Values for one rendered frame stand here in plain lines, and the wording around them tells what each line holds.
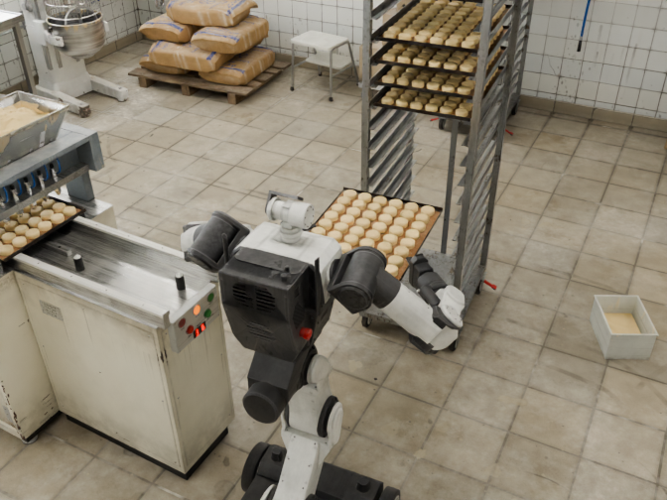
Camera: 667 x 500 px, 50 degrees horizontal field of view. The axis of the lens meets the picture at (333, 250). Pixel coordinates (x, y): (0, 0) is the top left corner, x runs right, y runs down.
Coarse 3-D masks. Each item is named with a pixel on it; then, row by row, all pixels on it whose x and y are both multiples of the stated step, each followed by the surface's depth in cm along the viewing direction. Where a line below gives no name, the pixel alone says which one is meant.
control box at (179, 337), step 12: (204, 288) 255; (192, 300) 249; (204, 300) 253; (216, 300) 259; (180, 312) 244; (192, 312) 248; (204, 312) 254; (216, 312) 262; (192, 324) 249; (204, 324) 256; (180, 336) 245; (192, 336) 252; (180, 348) 247
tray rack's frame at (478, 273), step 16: (512, 32) 311; (512, 48) 314; (512, 64) 318; (496, 144) 341; (496, 160) 346; (448, 176) 364; (496, 176) 350; (448, 192) 369; (448, 208) 374; (448, 224) 379; (432, 256) 388; (448, 256) 388; (448, 272) 376; (480, 272) 376; (480, 288) 381; (384, 320) 348
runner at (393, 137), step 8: (408, 120) 343; (400, 128) 336; (392, 136) 327; (384, 144) 319; (392, 144) 322; (376, 152) 311; (384, 152) 316; (368, 160) 304; (376, 160) 310; (368, 168) 305
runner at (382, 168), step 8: (416, 128) 356; (408, 136) 349; (400, 144) 342; (392, 152) 333; (400, 152) 336; (384, 160) 324; (392, 160) 329; (384, 168) 323; (376, 176) 317; (368, 184) 310
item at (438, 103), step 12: (384, 96) 293; (396, 96) 294; (408, 96) 293; (420, 96) 293; (432, 96) 297; (444, 96) 292; (420, 108) 286; (432, 108) 283; (444, 108) 283; (456, 108) 287; (468, 108) 284
